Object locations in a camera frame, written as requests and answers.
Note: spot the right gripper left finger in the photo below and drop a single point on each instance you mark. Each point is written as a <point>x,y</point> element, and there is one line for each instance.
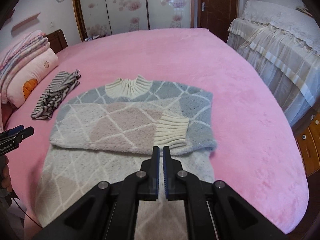
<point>108,211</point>

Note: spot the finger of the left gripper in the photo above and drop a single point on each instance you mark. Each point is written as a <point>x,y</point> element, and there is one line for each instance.
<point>16,129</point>
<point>25,133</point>

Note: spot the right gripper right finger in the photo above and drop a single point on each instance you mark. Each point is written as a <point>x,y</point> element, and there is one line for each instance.
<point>214,210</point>

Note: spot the grey white diamond sweater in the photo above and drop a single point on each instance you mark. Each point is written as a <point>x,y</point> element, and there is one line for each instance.
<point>107,132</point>

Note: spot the person's left hand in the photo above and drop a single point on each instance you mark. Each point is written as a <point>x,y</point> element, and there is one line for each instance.
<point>6,179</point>

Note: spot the pink pillow orange print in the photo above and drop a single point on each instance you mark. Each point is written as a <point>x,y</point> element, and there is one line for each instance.
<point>29,76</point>

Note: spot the black white striped garment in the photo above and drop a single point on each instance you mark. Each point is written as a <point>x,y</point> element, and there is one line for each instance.
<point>61,85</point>

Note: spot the pink bed blanket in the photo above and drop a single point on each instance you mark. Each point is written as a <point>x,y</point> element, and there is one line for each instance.
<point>256,152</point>

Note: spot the folded striped pink quilt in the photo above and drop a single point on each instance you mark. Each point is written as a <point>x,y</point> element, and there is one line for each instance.
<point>18,54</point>

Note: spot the dark wooden headboard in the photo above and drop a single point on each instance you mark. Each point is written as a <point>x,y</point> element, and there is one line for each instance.
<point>57,41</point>

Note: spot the wooden drawer cabinet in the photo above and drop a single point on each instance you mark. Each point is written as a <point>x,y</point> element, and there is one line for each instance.
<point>308,144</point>

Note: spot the floral sliding wardrobe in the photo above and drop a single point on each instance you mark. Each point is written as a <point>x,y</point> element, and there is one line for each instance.
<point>99,18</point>

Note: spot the white lace covered furniture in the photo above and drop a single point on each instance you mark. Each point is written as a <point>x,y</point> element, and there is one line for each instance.
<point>282,45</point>

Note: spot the brown wooden door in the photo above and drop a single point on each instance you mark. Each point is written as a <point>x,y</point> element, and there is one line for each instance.
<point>216,16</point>

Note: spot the pink wall shelf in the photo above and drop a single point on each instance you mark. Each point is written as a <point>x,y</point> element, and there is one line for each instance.
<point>25,21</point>

